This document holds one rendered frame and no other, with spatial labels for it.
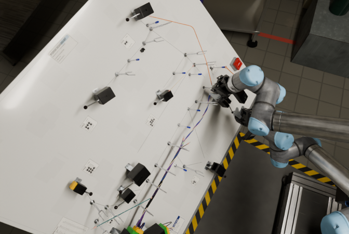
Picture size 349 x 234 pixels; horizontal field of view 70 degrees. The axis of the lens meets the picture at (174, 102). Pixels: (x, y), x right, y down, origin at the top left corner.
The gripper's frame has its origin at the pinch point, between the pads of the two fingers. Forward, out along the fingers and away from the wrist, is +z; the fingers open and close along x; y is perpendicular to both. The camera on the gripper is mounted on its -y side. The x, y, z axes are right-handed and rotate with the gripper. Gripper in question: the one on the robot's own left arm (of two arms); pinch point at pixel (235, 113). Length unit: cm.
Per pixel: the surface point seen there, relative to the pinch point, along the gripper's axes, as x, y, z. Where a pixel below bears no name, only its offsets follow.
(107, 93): 66, 26, -12
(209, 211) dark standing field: -11, -108, 35
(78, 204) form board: 82, -14, -17
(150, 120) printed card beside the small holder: 48.0, 7.2, -3.0
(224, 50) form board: -1.3, 30.6, 15.8
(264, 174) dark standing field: -64, -86, 33
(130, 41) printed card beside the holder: 53, 41, 4
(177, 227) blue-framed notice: 41, -48, -15
